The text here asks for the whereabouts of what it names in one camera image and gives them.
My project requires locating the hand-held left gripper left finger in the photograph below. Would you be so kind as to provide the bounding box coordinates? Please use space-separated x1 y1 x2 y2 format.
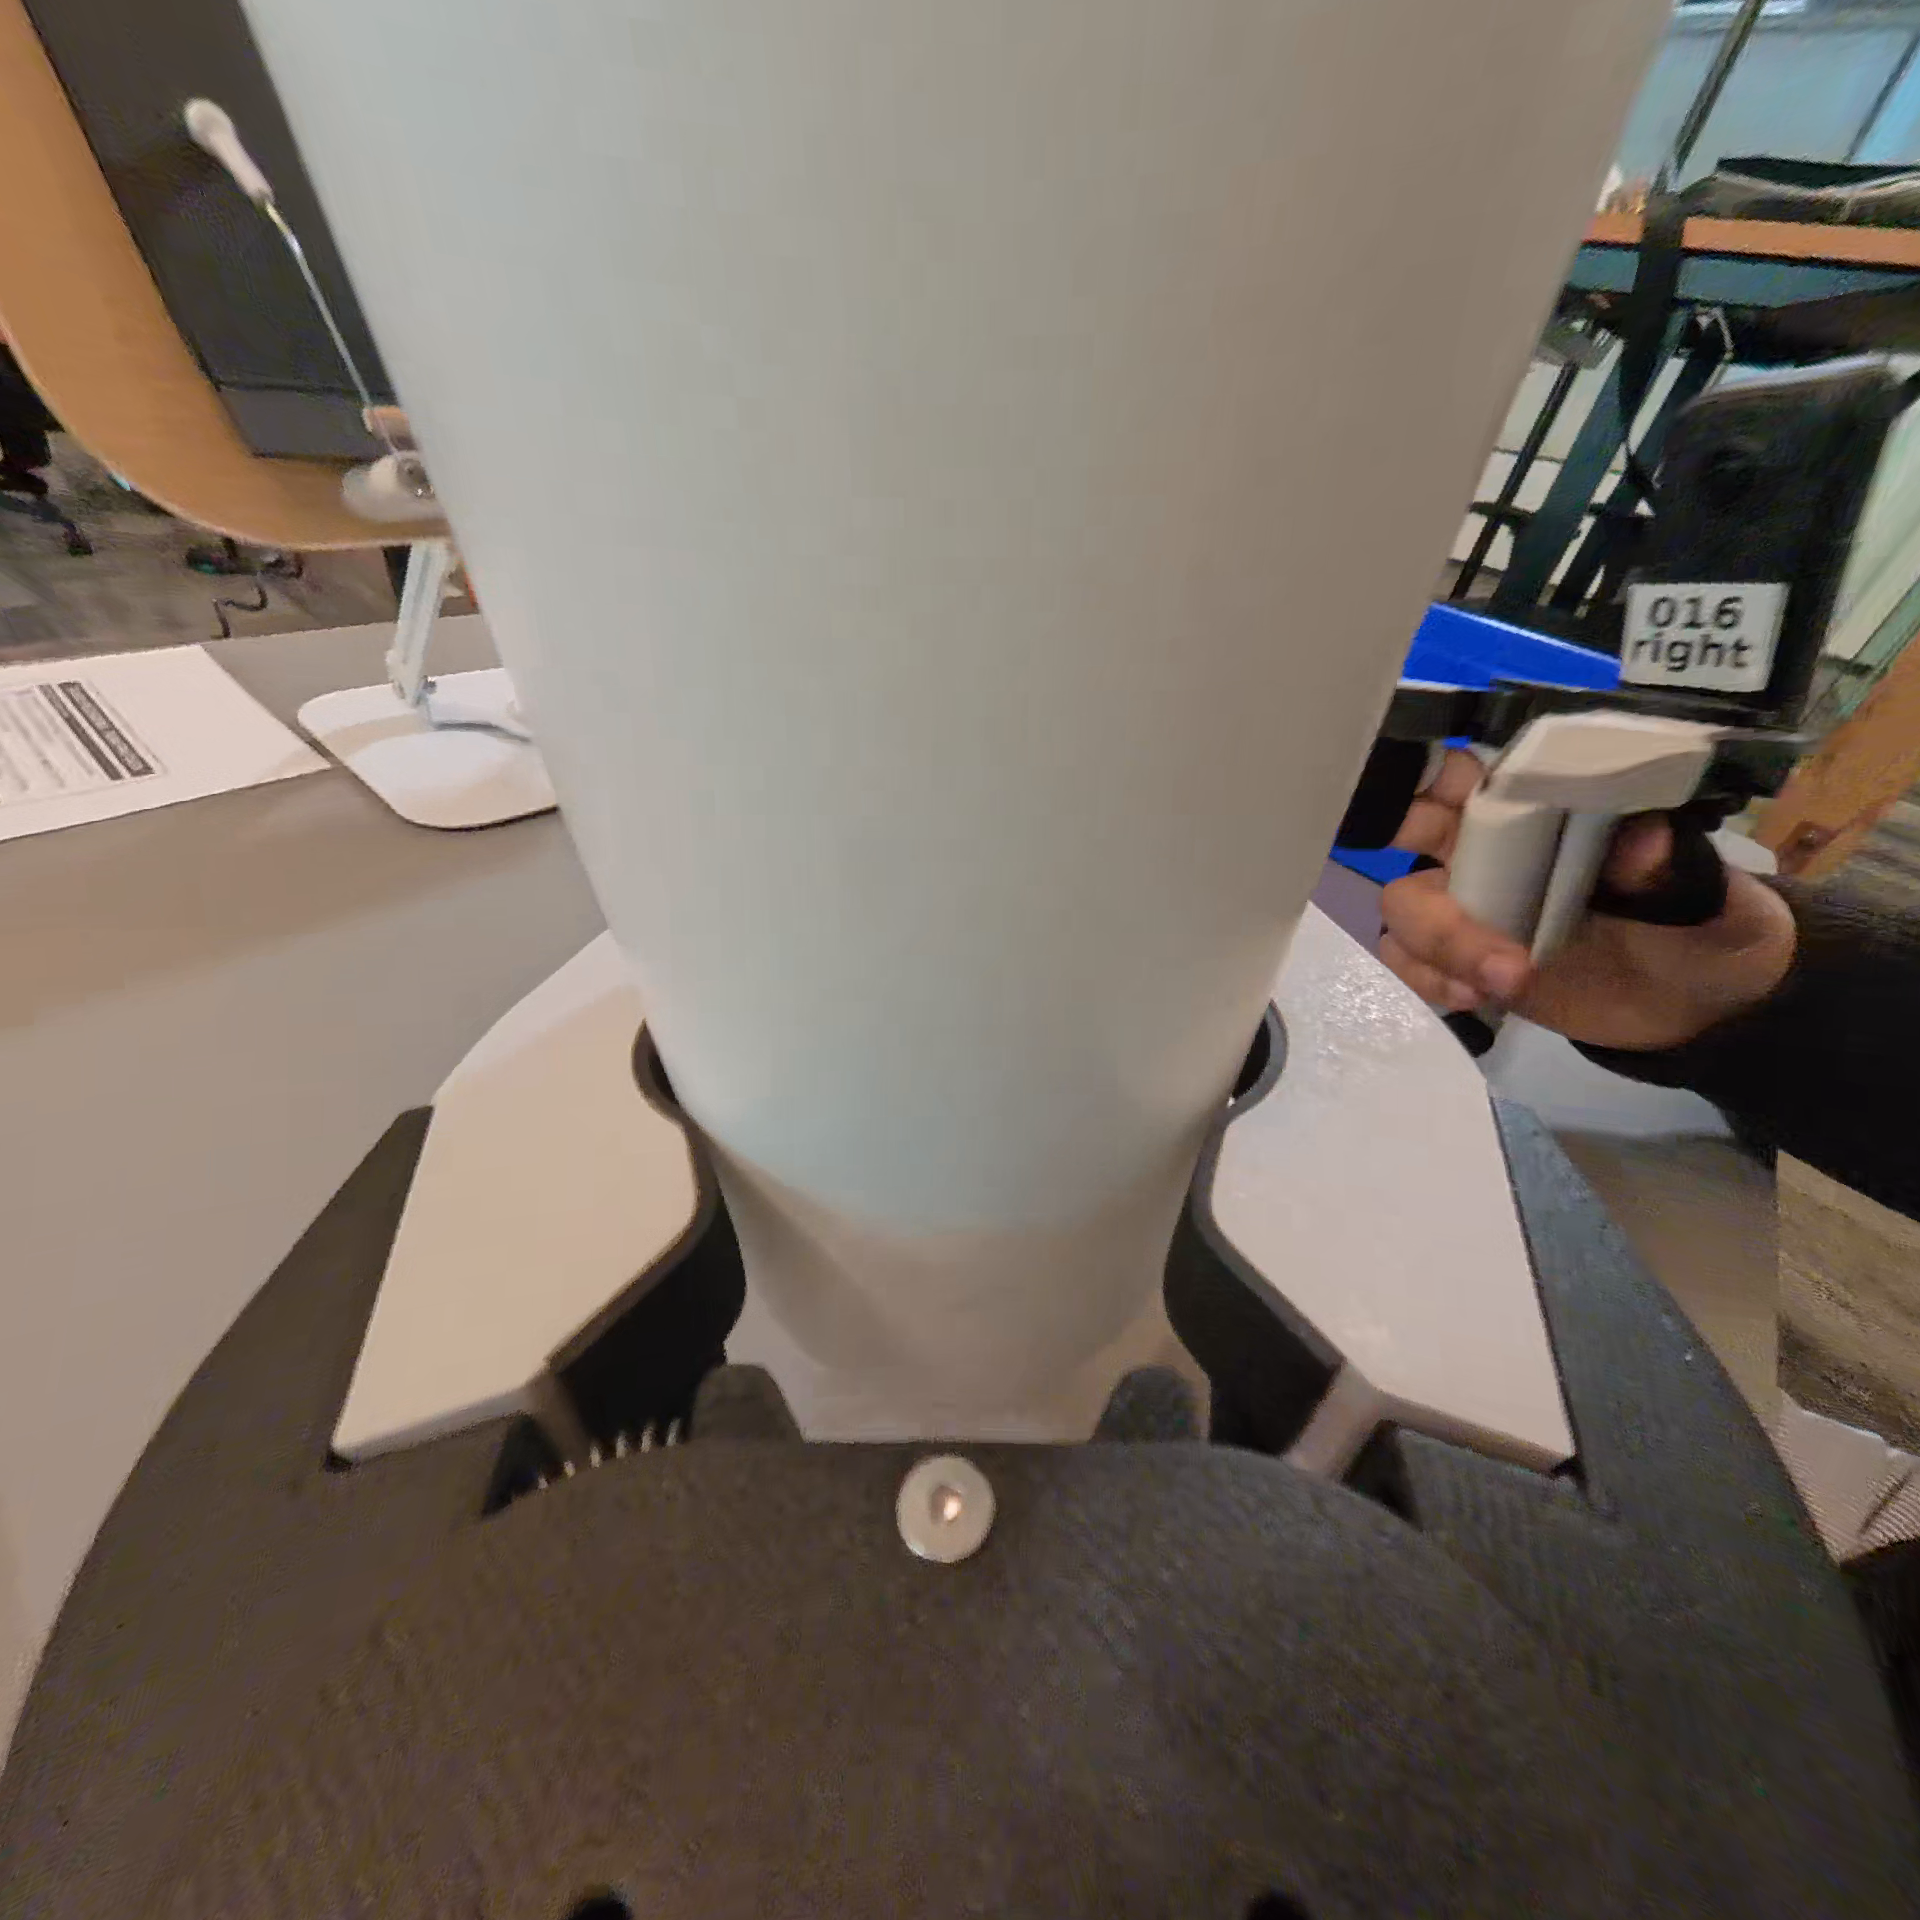
328 929 749 1478

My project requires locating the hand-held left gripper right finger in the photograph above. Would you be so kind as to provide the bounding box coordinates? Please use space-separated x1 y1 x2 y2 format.
1166 899 1581 1485

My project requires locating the blue bin with marker label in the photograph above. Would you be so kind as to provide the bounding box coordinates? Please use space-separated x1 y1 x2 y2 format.
1327 600 1632 882

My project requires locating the white bottle black cap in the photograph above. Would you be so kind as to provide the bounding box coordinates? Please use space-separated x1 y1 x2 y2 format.
239 0 1679 1429

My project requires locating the wooden standing desk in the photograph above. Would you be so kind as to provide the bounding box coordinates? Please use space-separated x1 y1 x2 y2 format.
1445 155 1920 621

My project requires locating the dark bag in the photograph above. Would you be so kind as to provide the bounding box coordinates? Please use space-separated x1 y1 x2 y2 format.
1679 154 1920 228

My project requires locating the white tablet stand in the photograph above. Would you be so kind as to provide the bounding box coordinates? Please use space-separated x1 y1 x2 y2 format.
180 96 567 834

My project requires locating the grey striped shirt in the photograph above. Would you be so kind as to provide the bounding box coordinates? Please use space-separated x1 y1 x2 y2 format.
1776 1396 1920 1563

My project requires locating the printed paper sheet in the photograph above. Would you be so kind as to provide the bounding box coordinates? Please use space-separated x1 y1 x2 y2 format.
0 647 338 844

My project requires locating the wooden post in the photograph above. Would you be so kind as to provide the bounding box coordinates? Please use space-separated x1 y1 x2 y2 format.
1754 627 1920 882

